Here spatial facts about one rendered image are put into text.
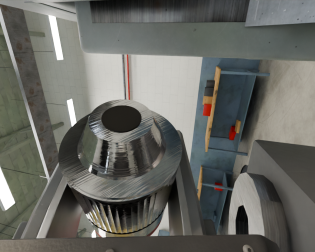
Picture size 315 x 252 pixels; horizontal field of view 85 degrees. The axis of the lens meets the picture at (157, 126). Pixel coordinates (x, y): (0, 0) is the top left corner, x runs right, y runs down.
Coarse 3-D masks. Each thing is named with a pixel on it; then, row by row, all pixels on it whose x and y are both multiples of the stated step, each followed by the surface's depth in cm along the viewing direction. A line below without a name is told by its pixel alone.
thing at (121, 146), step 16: (96, 112) 6; (112, 112) 6; (128, 112) 6; (144, 112) 6; (96, 128) 5; (112, 128) 6; (128, 128) 6; (144, 128) 6; (160, 128) 7; (80, 144) 6; (96, 144) 5; (112, 144) 5; (128, 144) 5; (144, 144) 6; (160, 144) 6; (80, 160) 6; (96, 160) 5; (112, 160) 5; (128, 160) 5; (144, 160) 6; (160, 160) 6; (112, 176) 6; (128, 176) 6
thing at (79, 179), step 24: (72, 144) 6; (168, 144) 7; (72, 168) 6; (168, 168) 6; (96, 192) 5; (120, 192) 5; (144, 192) 5; (168, 192) 7; (96, 216) 6; (120, 216) 6; (144, 216) 7
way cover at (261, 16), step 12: (252, 0) 38; (264, 0) 37; (276, 0) 35; (288, 0) 34; (300, 0) 33; (312, 0) 32; (252, 12) 39; (264, 12) 37; (276, 12) 36; (288, 12) 35; (300, 12) 34; (312, 12) 33; (252, 24) 39; (264, 24) 38; (276, 24) 37
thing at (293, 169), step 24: (264, 144) 16; (288, 144) 16; (264, 168) 14; (288, 168) 11; (312, 168) 12; (240, 192) 15; (264, 192) 11; (288, 192) 10; (312, 192) 9; (240, 216) 15; (264, 216) 10; (288, 216) 10; (312, 216) 8; (288, 240) 10; (312, 240) 8
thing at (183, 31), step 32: (96, 0) 46; (128, 0) 44; (160, 0) 42; (192, 0) 41; (224, 0) 39; (96, 32) 50; (128, 32) 48; (160, 32) 46; (192, 32) 44; (224, 32) 42; (256, 32) 41; (288, 32) 39
